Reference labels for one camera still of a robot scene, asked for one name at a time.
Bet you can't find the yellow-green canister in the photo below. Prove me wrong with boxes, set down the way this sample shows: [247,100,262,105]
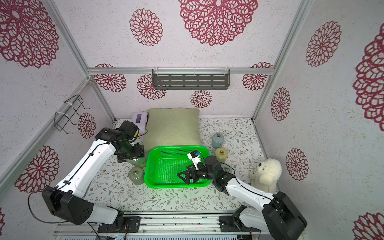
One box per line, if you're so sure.
[127,157,146,169]

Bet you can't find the green linen cushion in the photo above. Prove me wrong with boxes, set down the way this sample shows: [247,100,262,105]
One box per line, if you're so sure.
[143,108,202,153]

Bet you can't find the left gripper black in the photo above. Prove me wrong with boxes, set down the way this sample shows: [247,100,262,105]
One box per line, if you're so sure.
[117,141,146,164]

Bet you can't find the green plastic basket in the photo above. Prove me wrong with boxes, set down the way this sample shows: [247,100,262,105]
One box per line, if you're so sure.
[145,146,211,189]

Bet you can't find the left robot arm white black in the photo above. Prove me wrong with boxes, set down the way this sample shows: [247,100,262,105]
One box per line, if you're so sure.
[42,121,144,230]

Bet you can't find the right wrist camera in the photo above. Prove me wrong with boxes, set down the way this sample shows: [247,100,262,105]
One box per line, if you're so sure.
[187,150,202,170]

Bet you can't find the grey wall shelf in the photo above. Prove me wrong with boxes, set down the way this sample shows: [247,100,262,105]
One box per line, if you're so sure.
[152,69,231,90]

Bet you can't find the black wire wall rack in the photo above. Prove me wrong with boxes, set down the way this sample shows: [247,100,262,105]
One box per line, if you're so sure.
[53,94,90,135]

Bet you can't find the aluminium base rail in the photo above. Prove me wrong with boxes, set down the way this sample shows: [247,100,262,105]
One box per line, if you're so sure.
[53,212,306,236]

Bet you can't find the grey-green canister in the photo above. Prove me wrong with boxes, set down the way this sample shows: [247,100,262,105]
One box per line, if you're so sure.
[128,167,145,186]

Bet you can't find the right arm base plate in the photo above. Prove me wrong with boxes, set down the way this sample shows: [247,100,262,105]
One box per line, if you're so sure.
[219,216,261,233]

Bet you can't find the blue-grey canister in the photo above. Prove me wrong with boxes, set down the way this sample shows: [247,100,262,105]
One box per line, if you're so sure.
[211,133,225,149]

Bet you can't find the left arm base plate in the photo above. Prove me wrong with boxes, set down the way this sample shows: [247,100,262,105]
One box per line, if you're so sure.
[97,216,142,234]

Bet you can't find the white plush dog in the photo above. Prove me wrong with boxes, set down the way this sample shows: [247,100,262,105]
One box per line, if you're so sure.
[249,159,282,194]

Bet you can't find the blue canister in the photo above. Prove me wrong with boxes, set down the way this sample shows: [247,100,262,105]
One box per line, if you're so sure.
[221,164,234,174]

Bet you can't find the lilac toaster toy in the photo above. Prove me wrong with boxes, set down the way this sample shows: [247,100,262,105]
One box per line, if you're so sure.
[132,112,149,129]

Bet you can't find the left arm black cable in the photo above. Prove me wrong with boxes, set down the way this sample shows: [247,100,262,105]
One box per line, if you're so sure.
[27,128,149,240]

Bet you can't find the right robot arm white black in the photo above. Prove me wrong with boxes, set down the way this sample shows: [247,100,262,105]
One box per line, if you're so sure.
[177,156,308,240]

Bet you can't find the yellow canister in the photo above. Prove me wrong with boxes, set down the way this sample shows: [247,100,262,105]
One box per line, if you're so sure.
[215,147,228,163]

